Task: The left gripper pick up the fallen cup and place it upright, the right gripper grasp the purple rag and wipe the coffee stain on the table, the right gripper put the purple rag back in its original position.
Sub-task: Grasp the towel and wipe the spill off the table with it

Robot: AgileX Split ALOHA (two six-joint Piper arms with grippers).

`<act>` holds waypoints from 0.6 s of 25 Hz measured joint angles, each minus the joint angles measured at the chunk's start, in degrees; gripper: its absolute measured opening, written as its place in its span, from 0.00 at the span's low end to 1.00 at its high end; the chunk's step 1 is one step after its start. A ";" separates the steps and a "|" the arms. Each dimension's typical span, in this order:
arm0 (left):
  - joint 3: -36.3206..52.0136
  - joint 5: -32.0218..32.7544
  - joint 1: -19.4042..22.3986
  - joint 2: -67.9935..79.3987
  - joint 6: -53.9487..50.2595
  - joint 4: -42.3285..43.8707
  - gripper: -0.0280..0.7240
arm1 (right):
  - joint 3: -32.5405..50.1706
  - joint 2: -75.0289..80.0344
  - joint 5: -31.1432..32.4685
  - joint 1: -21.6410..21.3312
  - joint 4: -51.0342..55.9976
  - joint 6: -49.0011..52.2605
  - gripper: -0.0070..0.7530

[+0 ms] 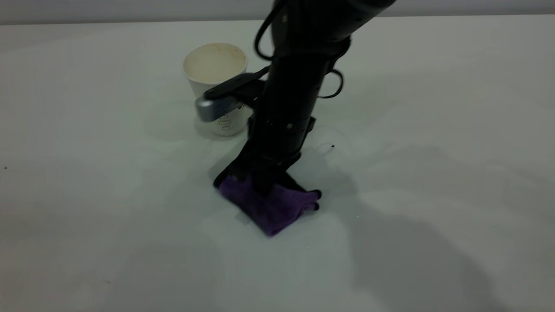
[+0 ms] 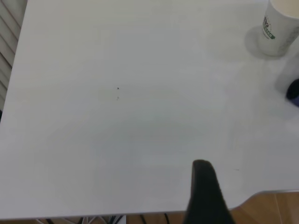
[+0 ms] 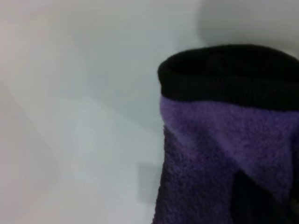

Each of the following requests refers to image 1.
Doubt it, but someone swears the purple cloth with black trim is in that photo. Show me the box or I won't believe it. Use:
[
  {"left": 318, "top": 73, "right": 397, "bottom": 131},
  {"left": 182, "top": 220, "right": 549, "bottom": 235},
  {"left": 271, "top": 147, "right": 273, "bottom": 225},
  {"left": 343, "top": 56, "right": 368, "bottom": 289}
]
[{"left": 213, "top": 149, "right": 322, "bottom": 237}]

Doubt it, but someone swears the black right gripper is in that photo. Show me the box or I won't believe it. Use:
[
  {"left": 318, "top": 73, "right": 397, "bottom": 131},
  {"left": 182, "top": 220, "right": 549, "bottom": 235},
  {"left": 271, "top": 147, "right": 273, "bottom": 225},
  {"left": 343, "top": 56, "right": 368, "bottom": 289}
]
[{"left": 242, "top": 114, "right": 317, "bottom": 196}]

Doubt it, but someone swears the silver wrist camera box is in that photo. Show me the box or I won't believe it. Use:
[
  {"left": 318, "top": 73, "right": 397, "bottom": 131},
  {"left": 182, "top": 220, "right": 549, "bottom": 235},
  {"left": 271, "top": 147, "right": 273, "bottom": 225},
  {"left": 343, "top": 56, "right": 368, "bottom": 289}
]
[{"left": 195, "top": 73, "right": 266, "bottom": 123}]

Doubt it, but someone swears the white Coffee Star paper cup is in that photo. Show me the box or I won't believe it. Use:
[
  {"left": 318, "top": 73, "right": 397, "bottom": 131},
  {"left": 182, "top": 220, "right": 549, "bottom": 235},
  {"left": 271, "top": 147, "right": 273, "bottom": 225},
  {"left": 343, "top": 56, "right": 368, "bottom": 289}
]
[{"left": 182, "top": 42, "right": 255, "bottom": 137}]

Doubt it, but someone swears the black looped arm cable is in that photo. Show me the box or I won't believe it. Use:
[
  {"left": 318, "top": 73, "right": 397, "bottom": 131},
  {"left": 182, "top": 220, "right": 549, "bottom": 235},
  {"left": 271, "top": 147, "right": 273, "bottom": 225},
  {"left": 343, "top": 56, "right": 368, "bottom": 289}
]
[
  {"left": 254, "top": 2, "right": 282, "bottom": 62},
  {"left": 318, "top": 68, "right": 344, "bottom": 100}
]

